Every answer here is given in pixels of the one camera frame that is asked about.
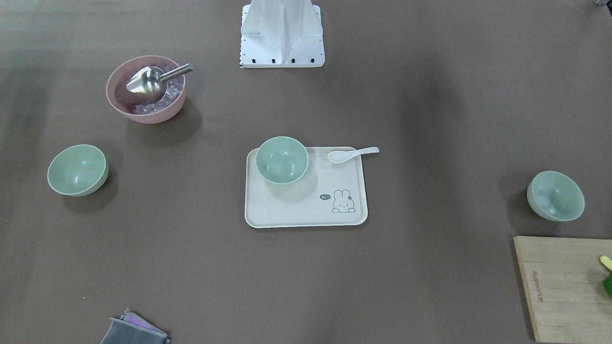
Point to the green bowl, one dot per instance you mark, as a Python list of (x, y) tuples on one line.
[(78, 170), (282, 160), (555, 197)]

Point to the yellow plastic knife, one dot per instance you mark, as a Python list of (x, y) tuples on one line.
[(606, 261)]

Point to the wooden cutting board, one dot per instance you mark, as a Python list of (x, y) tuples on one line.
[(563, 284)]

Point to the white ceramic spoon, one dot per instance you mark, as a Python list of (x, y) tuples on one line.
[(339, 156)]

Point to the green lime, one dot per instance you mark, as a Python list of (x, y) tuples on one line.
[(607, 284)]

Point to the beige rabbit tray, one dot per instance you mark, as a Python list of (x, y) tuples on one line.
[(329, 194)]

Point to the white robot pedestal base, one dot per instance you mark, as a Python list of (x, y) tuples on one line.
[(281, 34)]

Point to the clear ice cubes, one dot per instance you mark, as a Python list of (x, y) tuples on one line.
[(147, 105)]

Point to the purple cloth under grey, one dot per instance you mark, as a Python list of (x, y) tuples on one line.
[(135, 319)]

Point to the metal ice scoop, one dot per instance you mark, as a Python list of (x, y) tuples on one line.
[(151, 81)]

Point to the grey folded cloth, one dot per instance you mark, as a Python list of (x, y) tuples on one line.
[(121, 332)]

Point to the green bowl on tray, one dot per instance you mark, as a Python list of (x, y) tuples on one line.
[(282, 160)]

